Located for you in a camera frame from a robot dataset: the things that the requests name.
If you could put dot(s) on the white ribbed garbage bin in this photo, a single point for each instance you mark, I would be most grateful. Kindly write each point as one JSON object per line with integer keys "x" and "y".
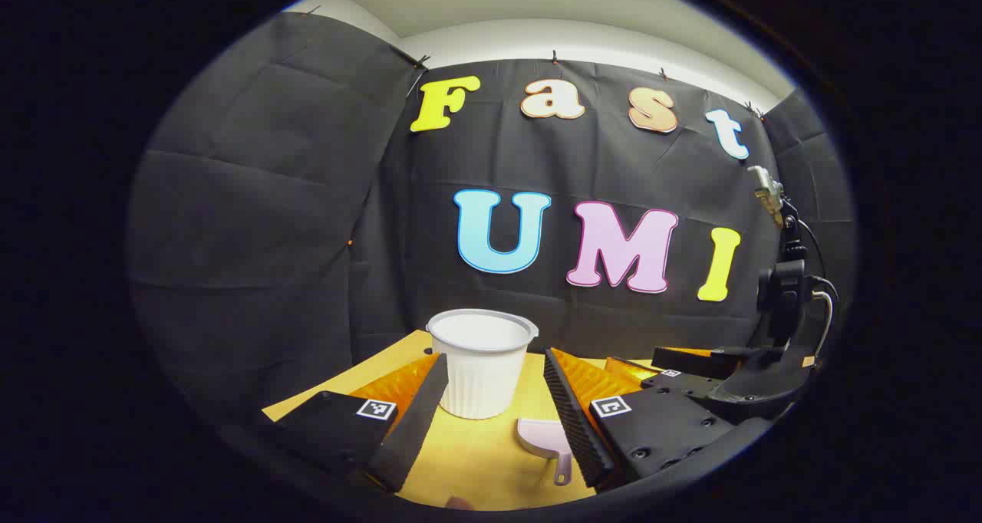
{"x": 483, "y": 377}

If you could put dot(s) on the lilac plastic dustpan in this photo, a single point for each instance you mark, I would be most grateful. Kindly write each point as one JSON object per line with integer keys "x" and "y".
{"x": 541, "y": 436}

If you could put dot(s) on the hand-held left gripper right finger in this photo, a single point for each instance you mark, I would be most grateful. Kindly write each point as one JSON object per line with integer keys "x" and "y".
{"x": 571, "y": 416}

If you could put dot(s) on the yellow wooden desktop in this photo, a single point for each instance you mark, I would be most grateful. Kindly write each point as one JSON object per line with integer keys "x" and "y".
{"x": 476, "y": 462}

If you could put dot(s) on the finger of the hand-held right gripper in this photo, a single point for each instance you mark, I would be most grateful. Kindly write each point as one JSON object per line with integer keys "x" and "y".
{"x": 690, "y": 389}
{"x": 698, "y": 363}

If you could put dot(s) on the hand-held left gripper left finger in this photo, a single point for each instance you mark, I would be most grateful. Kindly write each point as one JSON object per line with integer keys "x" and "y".
{"x": 418, "y": 423}

